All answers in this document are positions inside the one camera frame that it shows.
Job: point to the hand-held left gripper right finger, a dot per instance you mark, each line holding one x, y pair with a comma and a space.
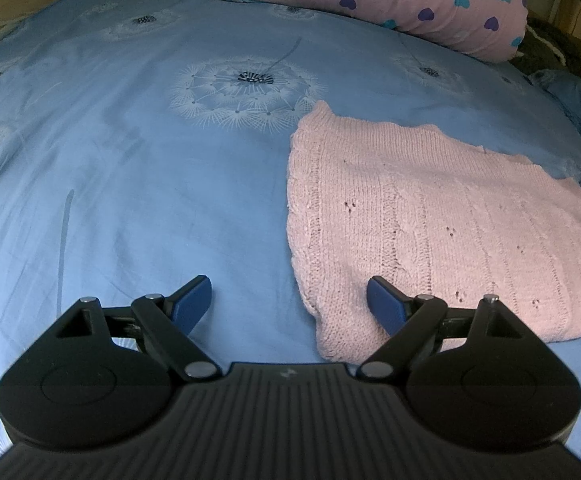
385, 305

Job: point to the dark fuzzy cloth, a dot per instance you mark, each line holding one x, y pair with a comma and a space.
545, 47

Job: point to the blue crumpled blanket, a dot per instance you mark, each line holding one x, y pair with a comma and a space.
580, 105

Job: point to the blue dandelion-print bedsheet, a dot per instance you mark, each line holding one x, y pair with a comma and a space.
120, 170

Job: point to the pink knitted sweater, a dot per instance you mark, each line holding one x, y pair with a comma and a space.
420, 200

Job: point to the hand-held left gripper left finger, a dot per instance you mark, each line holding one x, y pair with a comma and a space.
193, 305

